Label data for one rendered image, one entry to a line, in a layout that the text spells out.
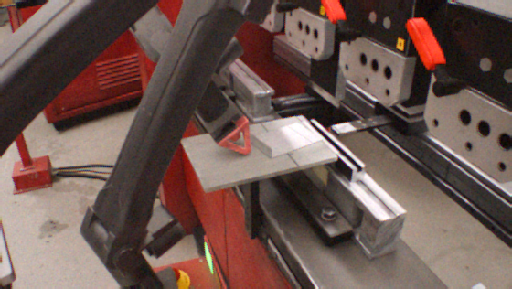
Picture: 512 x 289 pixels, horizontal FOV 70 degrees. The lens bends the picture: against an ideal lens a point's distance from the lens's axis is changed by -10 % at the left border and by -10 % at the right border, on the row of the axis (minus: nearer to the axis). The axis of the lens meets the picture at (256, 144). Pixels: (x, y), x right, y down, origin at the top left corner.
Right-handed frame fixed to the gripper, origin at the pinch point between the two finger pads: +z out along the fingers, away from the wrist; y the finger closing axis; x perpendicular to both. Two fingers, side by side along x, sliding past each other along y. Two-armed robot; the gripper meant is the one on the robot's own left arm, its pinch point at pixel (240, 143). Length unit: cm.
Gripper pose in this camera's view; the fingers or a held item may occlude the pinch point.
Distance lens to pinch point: 77.7
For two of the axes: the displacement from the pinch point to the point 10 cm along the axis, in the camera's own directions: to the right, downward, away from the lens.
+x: -7.9, 6.2, -0.3
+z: 4.8, 6.4, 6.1
